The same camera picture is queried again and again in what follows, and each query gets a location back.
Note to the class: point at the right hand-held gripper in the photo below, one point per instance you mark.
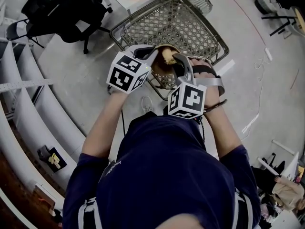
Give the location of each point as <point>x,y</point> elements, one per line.
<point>190,99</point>

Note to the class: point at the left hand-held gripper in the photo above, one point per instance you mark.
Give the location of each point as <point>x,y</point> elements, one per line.
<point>126,80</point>

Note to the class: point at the tan ceramic bowl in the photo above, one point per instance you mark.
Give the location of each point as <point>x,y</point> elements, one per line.
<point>160,68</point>

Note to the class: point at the yellow sponge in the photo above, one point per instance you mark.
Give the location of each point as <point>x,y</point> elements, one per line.
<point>169,56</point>

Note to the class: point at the person's right forearm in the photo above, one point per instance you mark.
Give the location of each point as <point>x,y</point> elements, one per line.
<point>221,132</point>

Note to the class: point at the person's left forearm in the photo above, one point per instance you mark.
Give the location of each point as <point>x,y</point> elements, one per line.
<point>104,128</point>

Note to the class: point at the person's right hand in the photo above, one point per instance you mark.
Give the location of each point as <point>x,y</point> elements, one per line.
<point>212,98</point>

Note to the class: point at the person's white left shoe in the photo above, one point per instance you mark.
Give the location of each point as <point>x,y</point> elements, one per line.
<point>147,104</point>

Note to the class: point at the person's black trousers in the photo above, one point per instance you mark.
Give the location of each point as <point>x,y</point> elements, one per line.
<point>143,119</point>

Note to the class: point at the white slotted bin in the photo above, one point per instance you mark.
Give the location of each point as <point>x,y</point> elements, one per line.
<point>200,3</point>

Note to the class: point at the white power strip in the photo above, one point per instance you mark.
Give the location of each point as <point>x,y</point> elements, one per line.
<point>268,54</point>

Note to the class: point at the black office chair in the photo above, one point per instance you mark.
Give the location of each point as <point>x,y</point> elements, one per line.
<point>64,15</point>

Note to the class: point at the person's navy shirt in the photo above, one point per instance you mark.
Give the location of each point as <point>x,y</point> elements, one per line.
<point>166,170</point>

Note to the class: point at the grey round basket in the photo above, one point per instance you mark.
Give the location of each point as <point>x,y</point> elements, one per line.
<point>263,3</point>

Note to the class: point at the black metal stand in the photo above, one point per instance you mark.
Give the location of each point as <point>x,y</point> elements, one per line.
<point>281,25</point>

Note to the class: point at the white tube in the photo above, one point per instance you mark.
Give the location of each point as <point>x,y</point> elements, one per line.
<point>283,147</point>

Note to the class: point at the round wooden table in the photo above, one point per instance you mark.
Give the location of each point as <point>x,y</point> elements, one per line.
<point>300,20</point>

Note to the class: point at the white shelf unit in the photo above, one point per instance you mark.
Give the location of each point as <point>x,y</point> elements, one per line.
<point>26,108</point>

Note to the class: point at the black folding chair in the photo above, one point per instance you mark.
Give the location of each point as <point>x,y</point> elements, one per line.
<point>16,31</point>

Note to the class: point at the black box with yellow items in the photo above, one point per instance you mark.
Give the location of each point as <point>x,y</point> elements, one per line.
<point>56,159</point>

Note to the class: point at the brown cardboard box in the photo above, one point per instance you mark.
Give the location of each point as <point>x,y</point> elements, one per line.
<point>45,195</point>

